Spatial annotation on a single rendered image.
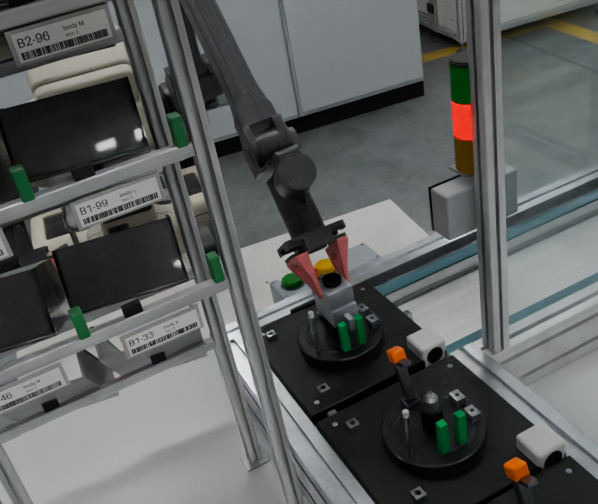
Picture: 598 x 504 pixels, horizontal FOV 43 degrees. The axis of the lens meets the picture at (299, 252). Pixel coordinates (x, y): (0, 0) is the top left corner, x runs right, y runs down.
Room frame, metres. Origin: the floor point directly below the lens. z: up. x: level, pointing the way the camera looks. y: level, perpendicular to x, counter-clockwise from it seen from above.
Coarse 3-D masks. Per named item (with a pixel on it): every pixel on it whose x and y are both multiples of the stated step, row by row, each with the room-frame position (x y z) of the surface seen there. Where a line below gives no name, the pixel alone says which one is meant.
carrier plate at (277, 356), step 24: (360, 288) 1.10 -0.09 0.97; (384, 312) 1.01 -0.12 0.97; (264, 336) 1.01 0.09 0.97; (288, 336) 1.00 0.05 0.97; (288, 360) 0.94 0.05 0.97; (384, 360) 0.89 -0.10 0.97; (288, 384) 0.88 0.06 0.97; (312, 384) 0.87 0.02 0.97; (336, 384) 0.86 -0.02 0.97; (360, 384) 0.85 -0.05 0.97; (384, 384) 0.85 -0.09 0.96; (312, 408) 0.82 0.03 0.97; (336, 408) 0.82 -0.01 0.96
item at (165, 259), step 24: (168, 216) 0.75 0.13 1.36; (96, 240) 0.72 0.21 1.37; (120, 240) 0.72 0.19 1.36; (144, 240) 0.72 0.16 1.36; (168, 240) 0.72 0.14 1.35; (72, 264) 0.70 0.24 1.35; (96, 264) 0.71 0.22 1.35; (120, 264) 0.71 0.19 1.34; (144, 264) 0.71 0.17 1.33; (168, 264) 0.71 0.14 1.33; (72, 288) 0.69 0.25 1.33; (96, 288) 0.69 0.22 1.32; (120, 288) 0.70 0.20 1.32; (144, 288) 0.70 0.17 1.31
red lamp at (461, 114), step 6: (456, 108) 0.91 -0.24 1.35; (462, 108) 0.90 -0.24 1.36; (468, 108) 0.90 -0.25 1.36; (456, 114) 0.91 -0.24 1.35; (462, 114) 0.90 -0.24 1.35; (468, 114) 0.90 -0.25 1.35; (456, 120) 0.91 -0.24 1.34; (462, 120) 0.90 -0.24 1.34; (468, 120) 0.90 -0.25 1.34; (456, 126) 0.91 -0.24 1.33; (462, 126) 0.90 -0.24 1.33; (468, 126) 0.90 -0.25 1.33; (456, 132) 0.91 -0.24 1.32; (462, 132) 0.90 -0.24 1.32; (468, 132) 0.90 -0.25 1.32; (462, 138) 0.90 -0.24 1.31; (468, 138) 0.90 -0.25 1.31
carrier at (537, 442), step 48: (432, 384) 0.82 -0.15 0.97; (480, 384) 0.80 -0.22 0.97; (336, 432) 0.77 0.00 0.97; (384, 432) 0.73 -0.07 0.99; (432, 432) 0.71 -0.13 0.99; (480, 432) 0.70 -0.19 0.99; (528, 432) 0.68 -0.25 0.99; (384, 480) 0.67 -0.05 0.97; (432, 480) 0.65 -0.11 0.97; (480, 480) 0.64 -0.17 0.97
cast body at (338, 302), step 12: (324, 276) 0.97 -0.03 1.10; (336, 276) 0.96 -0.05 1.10; (324, 288) 0.95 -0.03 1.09; (336, 288) 0.94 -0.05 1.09; (348, 288) 0.94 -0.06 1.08; (324, 300) 0.94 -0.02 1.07; (336, 300) 0.93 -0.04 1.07; (348, 300) 0.94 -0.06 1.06; (324, 312) 0.95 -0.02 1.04; (336, 312) 0.93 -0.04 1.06; (348, 312) 0.93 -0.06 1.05; (336, 324) 0.92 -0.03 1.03; (348, 324) 0.92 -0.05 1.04
